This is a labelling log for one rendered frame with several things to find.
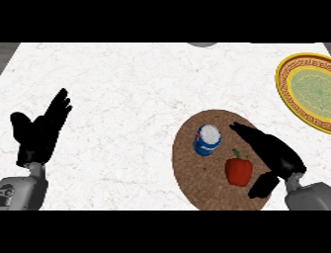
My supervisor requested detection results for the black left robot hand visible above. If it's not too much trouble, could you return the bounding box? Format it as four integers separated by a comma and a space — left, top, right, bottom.
9, 87, 74, 168

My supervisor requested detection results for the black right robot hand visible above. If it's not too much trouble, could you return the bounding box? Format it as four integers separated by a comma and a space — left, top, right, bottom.
228, 122, 308, 200

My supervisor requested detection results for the red bell pepper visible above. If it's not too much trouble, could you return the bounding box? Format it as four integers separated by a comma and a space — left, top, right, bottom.
224, 148, 256, 188

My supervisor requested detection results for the round brown cork placemat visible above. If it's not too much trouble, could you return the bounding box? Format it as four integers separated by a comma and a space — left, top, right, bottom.
171, 109, 277, 211

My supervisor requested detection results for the yellow patterned plate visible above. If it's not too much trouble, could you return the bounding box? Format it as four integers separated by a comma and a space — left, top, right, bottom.
276, 52, 331, 138

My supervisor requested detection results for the blue and white can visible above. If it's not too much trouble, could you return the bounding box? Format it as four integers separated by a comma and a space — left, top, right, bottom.
193, 124, 224, 157

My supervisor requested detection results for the grey rounded object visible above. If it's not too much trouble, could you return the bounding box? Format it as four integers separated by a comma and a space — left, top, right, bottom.
185, 42, 219, 48

